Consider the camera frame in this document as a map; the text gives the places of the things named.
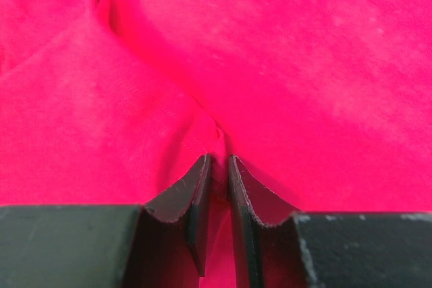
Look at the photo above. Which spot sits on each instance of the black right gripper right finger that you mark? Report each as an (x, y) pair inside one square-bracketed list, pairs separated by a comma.
[(276, 245)]

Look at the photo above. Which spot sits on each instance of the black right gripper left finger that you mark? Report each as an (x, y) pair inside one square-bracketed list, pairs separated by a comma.
[(158, 244)]

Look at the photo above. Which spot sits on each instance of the red t shirt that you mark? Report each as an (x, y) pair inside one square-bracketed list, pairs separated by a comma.
[(328, 102)]

